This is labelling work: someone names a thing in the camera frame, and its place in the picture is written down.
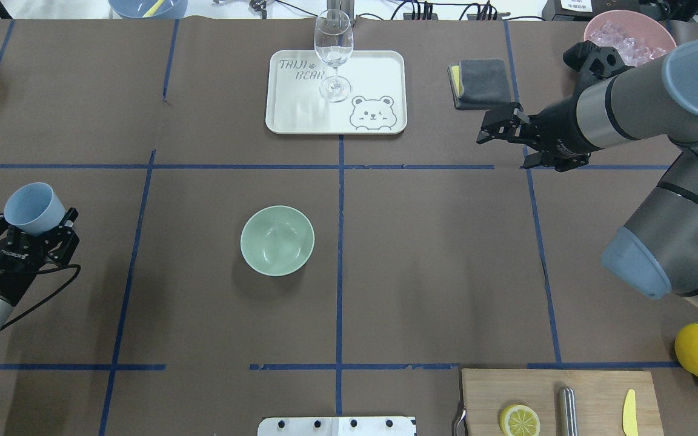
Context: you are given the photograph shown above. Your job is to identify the lemon half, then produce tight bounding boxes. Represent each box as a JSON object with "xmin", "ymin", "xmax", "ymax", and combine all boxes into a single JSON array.
[{"xmin": 498, "ymin": 404, "xmax": 541, "ymax": 435}]

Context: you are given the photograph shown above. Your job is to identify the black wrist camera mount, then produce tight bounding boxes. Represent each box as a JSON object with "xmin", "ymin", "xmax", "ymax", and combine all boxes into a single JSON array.
[{"xmin": 562, "ymin": 41, "xmax": 634, "ymax": 81}]

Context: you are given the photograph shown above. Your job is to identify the blue bowl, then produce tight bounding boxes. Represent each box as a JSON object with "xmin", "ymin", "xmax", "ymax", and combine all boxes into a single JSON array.
[{"xmin": 108, "ymin": 1, "xmax": 189, "ymax": 19}]

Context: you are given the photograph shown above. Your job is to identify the grey folded cloth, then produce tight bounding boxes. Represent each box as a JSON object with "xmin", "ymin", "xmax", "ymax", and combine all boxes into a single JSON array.
[{"xmin": 448, "ymin": 58, "xmax": 512, "ymax": 110}]

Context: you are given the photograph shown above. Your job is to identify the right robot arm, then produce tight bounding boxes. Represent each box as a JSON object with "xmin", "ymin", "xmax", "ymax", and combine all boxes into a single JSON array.
[{"xmin": 477, "ymin": 39, "xmax": 698, "ymax": 308}]

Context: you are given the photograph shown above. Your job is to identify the light blue plastic cup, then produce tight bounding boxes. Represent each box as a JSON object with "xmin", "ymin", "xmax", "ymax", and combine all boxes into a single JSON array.
[{"xmin": 3, "ymin": 182, "xmax": 67, "ymax": 236}]

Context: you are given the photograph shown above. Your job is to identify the wooden cutting board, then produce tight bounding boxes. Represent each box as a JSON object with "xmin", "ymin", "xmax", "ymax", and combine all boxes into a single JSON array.
[{"xmin": 462, "ymin": 369, "xmax": 664, "ymax": 435}]

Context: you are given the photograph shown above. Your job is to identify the pink bowl with ice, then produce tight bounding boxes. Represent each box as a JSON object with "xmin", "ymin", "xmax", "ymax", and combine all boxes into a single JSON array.
[{"xmin": 583, "ymin": 9, "xmax": 677, "ymax": 66}]

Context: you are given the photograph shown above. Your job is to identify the clear wine glass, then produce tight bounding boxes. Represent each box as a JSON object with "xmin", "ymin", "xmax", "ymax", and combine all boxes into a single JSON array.
[{"xmin": 313, "ymin": 8, "xmax": 354, "ymax": 102}]

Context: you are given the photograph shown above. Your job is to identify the cream bear tray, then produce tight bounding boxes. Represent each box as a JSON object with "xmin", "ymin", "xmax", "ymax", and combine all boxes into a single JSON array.
[{"xmin": 265, "ymin": 50, "xmax": 408, "ymax": 135}]

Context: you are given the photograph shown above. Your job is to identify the green bowl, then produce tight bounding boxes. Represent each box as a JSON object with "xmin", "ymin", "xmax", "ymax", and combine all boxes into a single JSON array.
[{"xmin": 240, "ymin": 206, "xmax": 316, "ymax": 277}]

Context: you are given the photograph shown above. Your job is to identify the yellow plastic fork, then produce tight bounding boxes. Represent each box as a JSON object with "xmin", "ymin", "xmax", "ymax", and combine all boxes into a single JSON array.
[{"xmin": 143, "ymin": 0, "xmax": 165, "ymax": 18}]

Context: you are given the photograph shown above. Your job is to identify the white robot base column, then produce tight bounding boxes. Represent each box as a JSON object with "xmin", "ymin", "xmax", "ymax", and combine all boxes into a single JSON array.
[{"xmin": 257, "ymin": 415, "xmax": 417, "ymax": 435}]

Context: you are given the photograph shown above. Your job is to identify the yellow plastic knife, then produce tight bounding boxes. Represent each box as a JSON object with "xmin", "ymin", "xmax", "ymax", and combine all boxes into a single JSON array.
[{"xmin": 622, "ymin": 389, "xmax": 638, "ymax": 436}]

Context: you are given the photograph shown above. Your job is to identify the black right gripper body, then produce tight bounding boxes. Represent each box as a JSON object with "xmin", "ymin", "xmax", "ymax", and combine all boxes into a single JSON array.
[{"xmin": 520, "ymin": 97, "xmax": 592, "ymax": 172}]

